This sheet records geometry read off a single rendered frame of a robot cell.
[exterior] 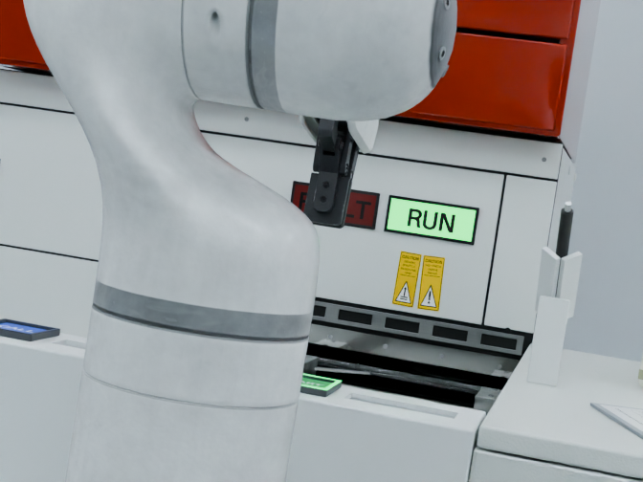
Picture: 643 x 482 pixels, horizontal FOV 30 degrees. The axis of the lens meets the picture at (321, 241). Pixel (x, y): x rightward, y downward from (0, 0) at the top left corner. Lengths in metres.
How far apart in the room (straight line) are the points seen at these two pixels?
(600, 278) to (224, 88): 2.44
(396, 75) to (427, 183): 0.95
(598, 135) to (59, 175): 1.66
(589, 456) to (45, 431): 0.44
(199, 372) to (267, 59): 0.16
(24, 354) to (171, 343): 0.43
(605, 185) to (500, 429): 2.12
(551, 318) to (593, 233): 1.84
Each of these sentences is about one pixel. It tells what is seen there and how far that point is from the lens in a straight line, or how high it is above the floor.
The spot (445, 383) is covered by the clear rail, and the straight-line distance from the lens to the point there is 1.54.
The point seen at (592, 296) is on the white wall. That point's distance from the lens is 3.03.
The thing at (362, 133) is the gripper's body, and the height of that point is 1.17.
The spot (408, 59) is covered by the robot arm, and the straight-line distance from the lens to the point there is 0.61.
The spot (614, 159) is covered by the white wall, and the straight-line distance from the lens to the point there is 3.03.
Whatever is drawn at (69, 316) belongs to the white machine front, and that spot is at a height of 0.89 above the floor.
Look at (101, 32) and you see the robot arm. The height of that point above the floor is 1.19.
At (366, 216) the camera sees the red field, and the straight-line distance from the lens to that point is 1.56.
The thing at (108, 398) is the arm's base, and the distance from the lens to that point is 0.63.
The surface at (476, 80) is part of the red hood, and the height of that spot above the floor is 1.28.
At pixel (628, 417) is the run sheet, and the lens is 1.07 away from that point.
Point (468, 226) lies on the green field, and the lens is 1.54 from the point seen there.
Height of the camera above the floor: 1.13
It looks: 3 degrees down
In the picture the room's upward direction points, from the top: 8 degrees clockwise
